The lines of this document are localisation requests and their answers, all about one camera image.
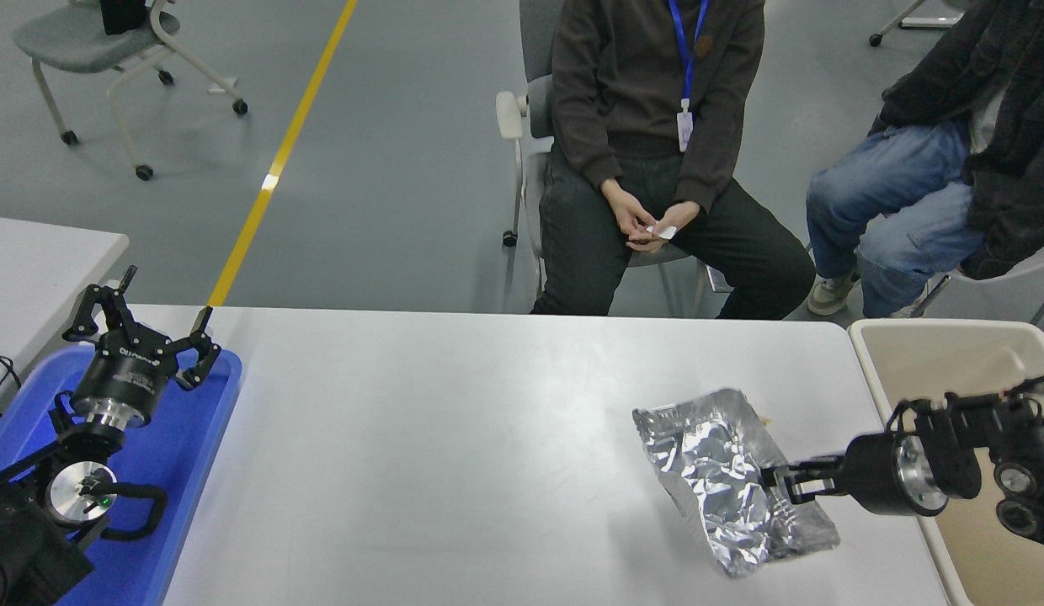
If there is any person's right hand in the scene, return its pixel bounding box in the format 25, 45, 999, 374
601, 178, 658, 243

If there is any person's left hand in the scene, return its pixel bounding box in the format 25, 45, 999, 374
626, 200, 702, 254

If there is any blue lanyard with badge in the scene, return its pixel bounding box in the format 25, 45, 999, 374
666, 0, 711, 154

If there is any person in blue jeans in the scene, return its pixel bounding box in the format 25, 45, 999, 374
804, 0, 1044, 319

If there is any large pale plastic bin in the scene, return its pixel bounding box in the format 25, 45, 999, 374
849, 318, 1044, 606

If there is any yellow floor tape line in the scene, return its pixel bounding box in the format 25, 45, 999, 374
205, 0, 360, 307

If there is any white side table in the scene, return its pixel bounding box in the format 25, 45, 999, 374
0, 215, 130, 396

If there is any person with blue lanyard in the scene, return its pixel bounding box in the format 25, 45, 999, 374
530, 0, 818, 321

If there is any blue plastic tray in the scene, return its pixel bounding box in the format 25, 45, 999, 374
0, 347, 243, 606

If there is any black bag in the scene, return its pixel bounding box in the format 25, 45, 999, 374
99, 0, 150, 37

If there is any grey wheeled chair with bag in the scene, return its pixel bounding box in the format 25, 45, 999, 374
13, 0, 249, 181

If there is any grey chair with white armrest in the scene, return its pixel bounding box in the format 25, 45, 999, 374
495, 0, 733, 317

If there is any grey chair with metal legs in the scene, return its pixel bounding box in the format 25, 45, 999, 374
908, 238, 1044, 329

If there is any wheeled chair with white legs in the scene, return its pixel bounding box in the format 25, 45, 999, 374
868, 0, 969, 48

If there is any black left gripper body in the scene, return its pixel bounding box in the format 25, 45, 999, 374
71, 326, 178, 415

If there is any thin black cable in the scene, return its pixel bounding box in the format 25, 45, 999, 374
0, 349, 23, 437

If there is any silver foil tray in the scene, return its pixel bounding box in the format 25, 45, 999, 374
631, 387, 841, 579

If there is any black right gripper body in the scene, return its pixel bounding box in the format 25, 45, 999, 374
841, 430, 920, 517

